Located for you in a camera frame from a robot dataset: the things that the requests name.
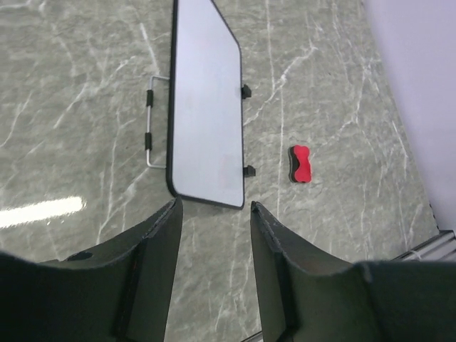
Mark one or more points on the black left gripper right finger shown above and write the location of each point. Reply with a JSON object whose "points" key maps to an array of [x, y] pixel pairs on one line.
{"points": [[307, 294]]}

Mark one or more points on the aluminium mounting rail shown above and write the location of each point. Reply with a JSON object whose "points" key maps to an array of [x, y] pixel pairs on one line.
{"points": [[441, 247]]}

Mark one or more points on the metal wire whiteboard stand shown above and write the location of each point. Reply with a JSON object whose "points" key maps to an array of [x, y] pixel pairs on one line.
{"points": [[246, 92]]}

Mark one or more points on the red bone-shaped eraser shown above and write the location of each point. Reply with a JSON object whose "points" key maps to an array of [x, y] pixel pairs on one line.
{"points": [[300, 166]]}

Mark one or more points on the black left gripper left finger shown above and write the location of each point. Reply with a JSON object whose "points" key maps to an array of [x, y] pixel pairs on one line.
{"points": [[119, 290]]}

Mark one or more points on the small white whiteboard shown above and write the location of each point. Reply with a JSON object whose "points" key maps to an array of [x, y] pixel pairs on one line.
{"points": [[205, 154]]}

